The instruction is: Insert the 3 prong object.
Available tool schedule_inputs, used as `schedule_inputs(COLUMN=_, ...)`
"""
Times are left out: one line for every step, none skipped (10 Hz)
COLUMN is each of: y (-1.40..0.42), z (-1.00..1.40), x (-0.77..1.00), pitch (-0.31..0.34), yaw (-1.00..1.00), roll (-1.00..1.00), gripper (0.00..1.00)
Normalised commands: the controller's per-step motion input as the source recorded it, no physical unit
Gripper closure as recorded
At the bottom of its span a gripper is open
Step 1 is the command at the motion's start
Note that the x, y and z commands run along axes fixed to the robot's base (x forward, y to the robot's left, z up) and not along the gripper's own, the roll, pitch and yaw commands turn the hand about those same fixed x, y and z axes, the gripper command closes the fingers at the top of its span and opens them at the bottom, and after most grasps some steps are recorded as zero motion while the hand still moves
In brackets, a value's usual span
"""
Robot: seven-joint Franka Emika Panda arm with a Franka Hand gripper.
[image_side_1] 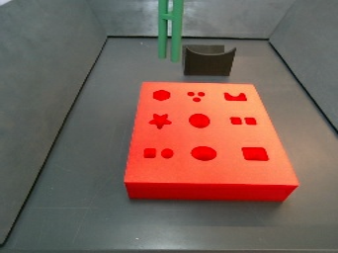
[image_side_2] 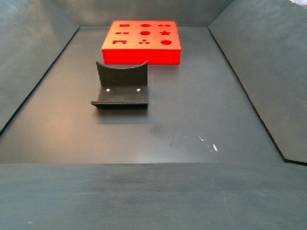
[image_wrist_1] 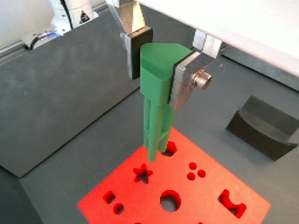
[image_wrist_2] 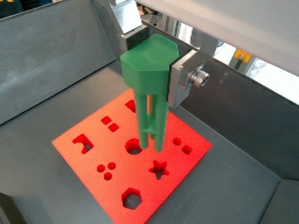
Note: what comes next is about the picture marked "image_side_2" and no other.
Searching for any black curved holder stand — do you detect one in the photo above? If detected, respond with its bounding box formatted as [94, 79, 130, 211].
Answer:
[91, 62, 149, 108]

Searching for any red shape sorter block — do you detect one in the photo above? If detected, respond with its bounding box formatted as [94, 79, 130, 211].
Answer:
[101, 21, 182, 65]

